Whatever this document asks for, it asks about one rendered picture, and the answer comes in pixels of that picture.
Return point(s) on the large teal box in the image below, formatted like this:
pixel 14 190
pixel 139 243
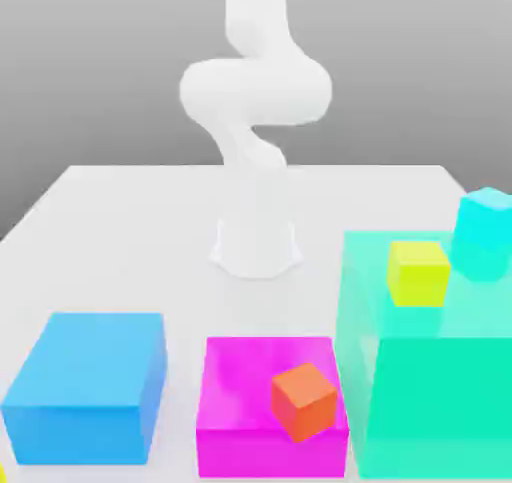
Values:
pixel 432 403

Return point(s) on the large blue box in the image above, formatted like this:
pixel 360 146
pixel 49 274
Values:
pixel 84 387

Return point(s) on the large magenta box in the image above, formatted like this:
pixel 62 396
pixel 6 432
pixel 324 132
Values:
pixel 240 411

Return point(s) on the small cyan cube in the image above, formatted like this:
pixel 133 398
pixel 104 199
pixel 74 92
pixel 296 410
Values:
pixel 482 235

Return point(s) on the small yellow-green cube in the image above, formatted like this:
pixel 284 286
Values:
pixel 418 275

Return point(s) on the small orange cube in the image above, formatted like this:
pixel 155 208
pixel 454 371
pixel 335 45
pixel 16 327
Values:
pixel 304 401

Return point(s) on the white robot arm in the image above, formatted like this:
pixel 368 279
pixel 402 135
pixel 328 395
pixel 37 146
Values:
pixel 256 91

